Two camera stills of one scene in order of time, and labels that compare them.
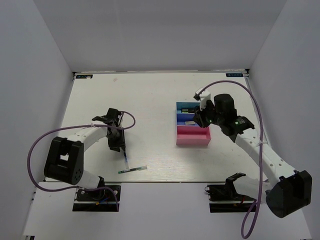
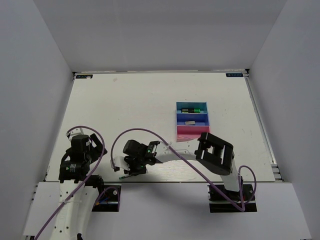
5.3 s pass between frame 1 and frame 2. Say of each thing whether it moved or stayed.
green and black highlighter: stayed
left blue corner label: stayed
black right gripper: moved
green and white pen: moved
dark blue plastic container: stayed
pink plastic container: stayed
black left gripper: moved
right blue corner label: stayed
